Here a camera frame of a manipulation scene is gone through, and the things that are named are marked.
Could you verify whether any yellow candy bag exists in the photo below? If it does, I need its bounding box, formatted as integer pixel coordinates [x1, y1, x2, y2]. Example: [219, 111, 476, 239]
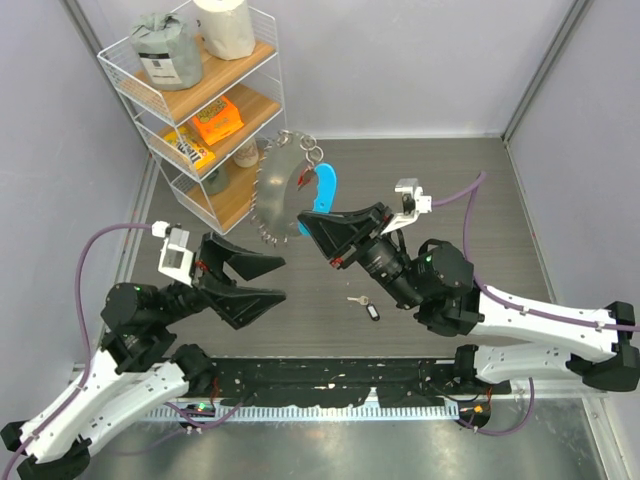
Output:
[163, 126, 217, 170]

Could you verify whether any metal key organizer blue handle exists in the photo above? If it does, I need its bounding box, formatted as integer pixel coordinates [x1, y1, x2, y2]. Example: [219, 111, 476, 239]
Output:
[250, 130, 338, 246]

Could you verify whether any grey green cup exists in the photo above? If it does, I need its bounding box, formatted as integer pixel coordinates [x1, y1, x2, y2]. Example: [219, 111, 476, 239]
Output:
[202, 165, 230, 196]

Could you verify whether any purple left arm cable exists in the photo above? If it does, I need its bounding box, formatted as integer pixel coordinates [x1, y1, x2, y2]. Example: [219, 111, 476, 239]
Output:
[0, 222, 161, 471]

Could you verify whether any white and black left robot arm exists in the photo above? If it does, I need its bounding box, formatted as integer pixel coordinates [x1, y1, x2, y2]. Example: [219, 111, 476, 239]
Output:
[1, 222, 286, 479]

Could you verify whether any white patterned cup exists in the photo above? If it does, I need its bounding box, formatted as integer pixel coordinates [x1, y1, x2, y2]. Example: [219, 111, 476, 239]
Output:
[233, 138, 260, 168]

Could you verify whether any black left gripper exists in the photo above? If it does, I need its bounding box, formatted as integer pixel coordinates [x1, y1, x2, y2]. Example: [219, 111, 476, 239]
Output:
[156, 231, 288, 326]

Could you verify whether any orange snack box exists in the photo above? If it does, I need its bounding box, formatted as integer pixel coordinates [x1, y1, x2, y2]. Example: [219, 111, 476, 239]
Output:
[189, 95, 244, 146]

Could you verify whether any white wire wooden shelf rack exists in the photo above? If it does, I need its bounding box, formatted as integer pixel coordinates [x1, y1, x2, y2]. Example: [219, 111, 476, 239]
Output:
[98, 1, 286, 234]

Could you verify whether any silver key with black tag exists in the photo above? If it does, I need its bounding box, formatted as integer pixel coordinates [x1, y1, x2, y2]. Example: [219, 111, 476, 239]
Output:
[346, 296, 381, 322]

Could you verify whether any grey wrapped paper roll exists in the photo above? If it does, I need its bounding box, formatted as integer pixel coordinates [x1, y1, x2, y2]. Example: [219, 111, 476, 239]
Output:
[129, 12, 203, 91]

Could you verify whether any red key tag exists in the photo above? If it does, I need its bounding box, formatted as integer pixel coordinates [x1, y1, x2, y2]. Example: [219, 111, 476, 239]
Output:
[297, 168, 316, 191]

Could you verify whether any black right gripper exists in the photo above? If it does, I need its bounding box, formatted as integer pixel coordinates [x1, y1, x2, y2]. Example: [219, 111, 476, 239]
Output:
[299, 202, 426, 311]

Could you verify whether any white slotted cable duct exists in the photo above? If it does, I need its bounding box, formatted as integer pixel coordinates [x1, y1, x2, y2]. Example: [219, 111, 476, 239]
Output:
[87, 402, 460, 423]

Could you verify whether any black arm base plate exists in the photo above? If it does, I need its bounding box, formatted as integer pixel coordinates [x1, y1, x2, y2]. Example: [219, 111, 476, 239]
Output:
[184, 357, 512, 408]

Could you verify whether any white paper towel roll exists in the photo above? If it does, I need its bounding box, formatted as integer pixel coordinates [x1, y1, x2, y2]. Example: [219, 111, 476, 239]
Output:
[194, 0, 256, 61]

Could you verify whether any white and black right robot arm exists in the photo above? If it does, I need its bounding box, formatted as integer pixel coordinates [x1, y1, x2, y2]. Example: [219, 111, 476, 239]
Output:
[298, 201, 639, 394]

